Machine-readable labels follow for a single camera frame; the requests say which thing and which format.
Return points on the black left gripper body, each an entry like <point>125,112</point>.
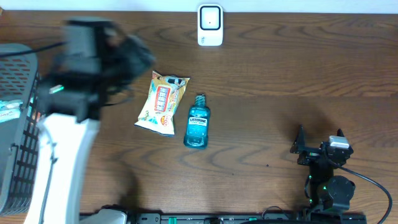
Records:
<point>122,68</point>

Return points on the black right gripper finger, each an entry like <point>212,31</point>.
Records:
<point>340,133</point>
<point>299,143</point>

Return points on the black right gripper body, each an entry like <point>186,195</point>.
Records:
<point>310,156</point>

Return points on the yellow snack bag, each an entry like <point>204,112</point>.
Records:
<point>164,96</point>

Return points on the teal mouthwash bottle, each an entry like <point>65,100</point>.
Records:
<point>196,135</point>

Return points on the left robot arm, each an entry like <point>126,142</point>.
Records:
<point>70,109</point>

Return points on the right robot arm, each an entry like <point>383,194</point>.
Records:
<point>329,194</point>

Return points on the white barcode scanner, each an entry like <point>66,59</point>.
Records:
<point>210,25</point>

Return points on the grey plastic mesh basket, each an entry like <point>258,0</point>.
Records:
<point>19,137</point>

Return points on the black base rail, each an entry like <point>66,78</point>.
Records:
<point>108,216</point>

